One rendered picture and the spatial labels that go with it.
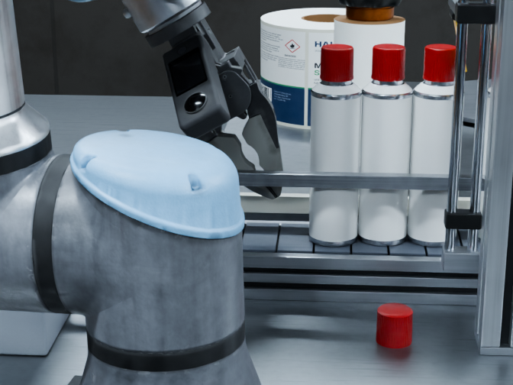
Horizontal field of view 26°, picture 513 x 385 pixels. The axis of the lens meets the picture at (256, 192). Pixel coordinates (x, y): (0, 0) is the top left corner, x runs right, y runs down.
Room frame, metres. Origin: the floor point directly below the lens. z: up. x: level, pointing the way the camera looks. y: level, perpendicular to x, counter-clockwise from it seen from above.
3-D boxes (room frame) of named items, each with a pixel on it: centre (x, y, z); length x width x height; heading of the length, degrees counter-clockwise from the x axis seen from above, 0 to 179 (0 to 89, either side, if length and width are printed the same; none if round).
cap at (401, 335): (0.96, -0.13, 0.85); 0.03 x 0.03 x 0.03
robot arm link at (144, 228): (0.75, 0.08, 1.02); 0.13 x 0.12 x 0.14; 79
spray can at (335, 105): (1.10, -0.08, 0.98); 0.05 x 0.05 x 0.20
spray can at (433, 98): (1.10, -0.18, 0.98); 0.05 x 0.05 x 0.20
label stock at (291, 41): (1.65, -0.11, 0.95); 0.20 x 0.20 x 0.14
